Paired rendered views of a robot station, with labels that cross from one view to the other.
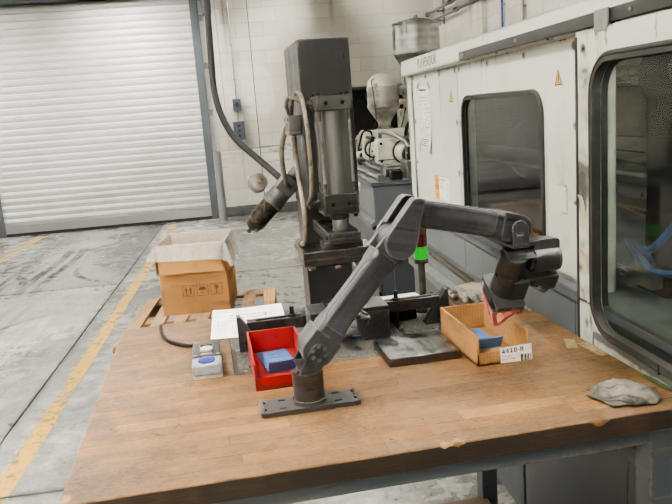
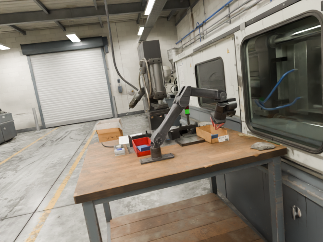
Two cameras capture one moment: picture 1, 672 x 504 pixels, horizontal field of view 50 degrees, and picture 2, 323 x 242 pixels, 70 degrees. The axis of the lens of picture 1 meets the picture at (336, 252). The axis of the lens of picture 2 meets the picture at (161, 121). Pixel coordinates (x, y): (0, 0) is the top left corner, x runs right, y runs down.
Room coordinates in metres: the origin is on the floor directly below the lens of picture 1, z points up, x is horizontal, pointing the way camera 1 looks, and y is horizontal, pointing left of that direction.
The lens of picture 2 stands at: (0.07, 0.07, 1.34)
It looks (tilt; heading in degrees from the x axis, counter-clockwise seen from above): 10 degrees down; 357
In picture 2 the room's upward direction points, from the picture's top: 8 degrees counter-clockwise
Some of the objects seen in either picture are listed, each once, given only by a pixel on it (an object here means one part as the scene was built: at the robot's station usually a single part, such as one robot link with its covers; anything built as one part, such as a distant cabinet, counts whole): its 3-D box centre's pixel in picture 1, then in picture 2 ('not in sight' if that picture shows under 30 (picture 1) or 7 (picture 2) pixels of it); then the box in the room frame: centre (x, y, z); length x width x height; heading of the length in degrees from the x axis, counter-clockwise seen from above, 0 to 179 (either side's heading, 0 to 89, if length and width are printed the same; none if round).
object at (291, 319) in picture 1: (277, 327); (142, 138); (1.75, 0.16, 0.95); 0.15 x 0.03 x 0.10; 100
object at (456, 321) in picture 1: (483, 333); (211, 133); (1.63, -0.33, 0.93); 0.25 x 0.13 x 0.08; 10
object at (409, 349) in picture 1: (415, 347); (189, 140); (1.62, -0.17, 0.91); 0.17 x 0.16 x 0.02; 100
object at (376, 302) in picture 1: (346, 306); (164, 129); (1.78, -0.01, 0.98); 0.20 x 0.10 x 0.01; 100
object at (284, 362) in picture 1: (277, 355); (142, 146); (1.62, 0.16, 0.92); 0.15 x 0.07 x 0.03; 17
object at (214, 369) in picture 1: (208, 372); (119, 153); (1.59, 0.32, 0.90); 0.07 x 0.07 x 0.06; 10
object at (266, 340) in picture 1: (276, 356); (143, 146); (1.58, 0.15, 0.93); 0.25 x 0.12 x 0.06; 10
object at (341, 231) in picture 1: (328, 209); (155, 98); (1.85, 0.01, 1.22); 0.26 x 0.18 x 0.30; 10
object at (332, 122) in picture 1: (331, 154); (156, 78); (1.78, -0.01, 1.37); 0.11 x 0.09 x 0.30; 100
